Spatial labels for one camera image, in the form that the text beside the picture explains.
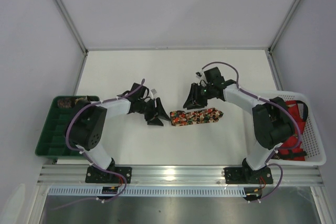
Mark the colourful patterned necktie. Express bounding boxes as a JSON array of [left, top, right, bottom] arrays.
[[170, 108, 224, 126]]

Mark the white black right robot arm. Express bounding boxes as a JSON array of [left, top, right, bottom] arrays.
[[183, 67, 296, 182]]

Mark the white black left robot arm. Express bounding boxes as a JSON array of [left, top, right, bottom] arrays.
[[65, 80, 170, 175]]

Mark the orange brown rolled tie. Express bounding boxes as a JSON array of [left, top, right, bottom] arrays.
[[74, 96, 90, 105]]

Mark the rolled tie in tray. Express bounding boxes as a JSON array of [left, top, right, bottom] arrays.
[[57, 98, 74, 109]]

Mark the green divided plastic tray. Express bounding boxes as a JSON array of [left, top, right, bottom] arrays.
[[35, 95, 99, 159]]

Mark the white plastic basket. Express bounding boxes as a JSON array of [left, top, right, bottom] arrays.
[[257, 90, 326, 166]]

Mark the aluminium frame post right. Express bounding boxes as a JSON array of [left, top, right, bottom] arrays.
[[267, 0, 318, 53]]

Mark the aluminium frame post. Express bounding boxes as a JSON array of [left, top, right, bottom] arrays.
[[38, 0, 89, 54], [267, 0, 318, 53]]

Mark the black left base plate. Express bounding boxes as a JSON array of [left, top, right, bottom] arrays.
[[85, 166, 132, 184]]

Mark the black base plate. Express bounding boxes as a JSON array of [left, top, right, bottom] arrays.
[[85, 166, 132, 184], [224, 167, 274, 185]]

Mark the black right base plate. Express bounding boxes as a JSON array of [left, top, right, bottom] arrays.
[[224, 167, 274, 185]]

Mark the black strap in basket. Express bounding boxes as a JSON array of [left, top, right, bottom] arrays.
[[295, 101, 310, 122]]

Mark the aluminium mounting rail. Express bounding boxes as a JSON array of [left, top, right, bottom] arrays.
[[37, 164, 324, 187]]

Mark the white slotted cable duct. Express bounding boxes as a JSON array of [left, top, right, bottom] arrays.
[[48, 186, 246, 197]]

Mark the aluminium frame post left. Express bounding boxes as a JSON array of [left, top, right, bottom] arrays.
[[38, 0, 89, 54]]

